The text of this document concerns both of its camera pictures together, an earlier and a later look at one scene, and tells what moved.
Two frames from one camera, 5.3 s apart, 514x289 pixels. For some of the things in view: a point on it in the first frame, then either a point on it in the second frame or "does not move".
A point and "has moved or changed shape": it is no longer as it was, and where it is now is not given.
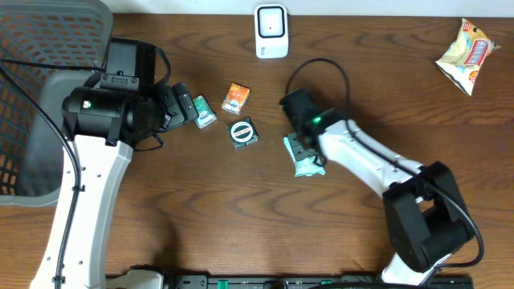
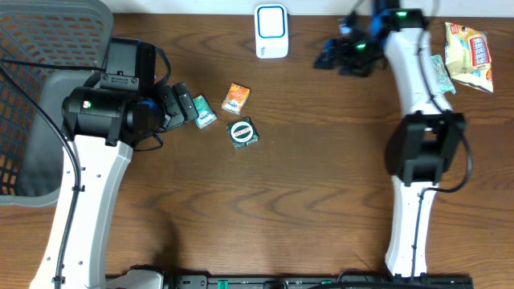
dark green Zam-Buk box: (242, 132) does not move
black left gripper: (177, 106) does not move
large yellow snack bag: (462, 59) has moved or changed shape
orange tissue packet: (234, 99) does not move
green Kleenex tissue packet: (206, 115) does not move
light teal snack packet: (304, 167) to (442, 75)
